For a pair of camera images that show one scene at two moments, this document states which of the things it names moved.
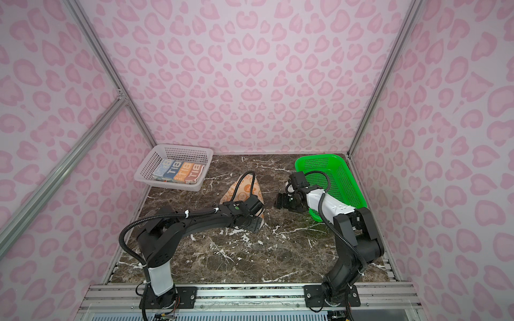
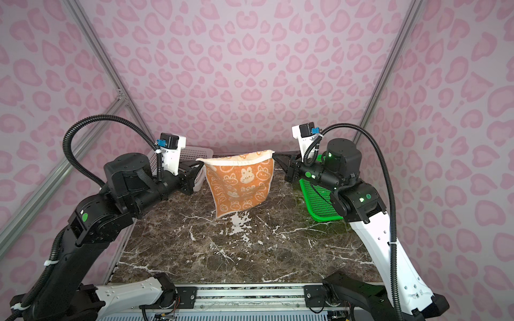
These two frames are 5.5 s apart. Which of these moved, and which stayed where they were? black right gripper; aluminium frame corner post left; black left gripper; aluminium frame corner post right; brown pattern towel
Moved: black left gripper; brown pattern towel; black right gripper
Stayed: aluminium frame corner post left; aluminium frame corner post right
